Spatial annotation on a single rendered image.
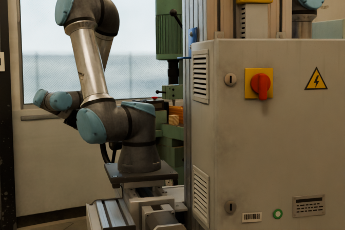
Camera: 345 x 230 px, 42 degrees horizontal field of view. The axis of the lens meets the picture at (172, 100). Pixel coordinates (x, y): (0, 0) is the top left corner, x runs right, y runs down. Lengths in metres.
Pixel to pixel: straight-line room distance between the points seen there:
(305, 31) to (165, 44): 0.85
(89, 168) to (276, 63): 2.68
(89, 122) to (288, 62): 0.66
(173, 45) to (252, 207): 1.27
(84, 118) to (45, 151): 2.02
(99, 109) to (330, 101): 0.70
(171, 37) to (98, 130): 0.91
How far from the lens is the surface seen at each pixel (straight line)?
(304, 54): 1.09
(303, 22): 1.57
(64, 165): 3.52
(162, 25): 2.23
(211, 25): 1.22
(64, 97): 1.79
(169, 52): 2.21
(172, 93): 2.25
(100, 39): 1.71
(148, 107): 1.51
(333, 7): 4.66
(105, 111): 1.45
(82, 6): 1.59
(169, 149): 2.09
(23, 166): 3.45
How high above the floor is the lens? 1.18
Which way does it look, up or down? 5 degrees down
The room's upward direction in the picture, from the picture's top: 1 degrees counter-clockwise
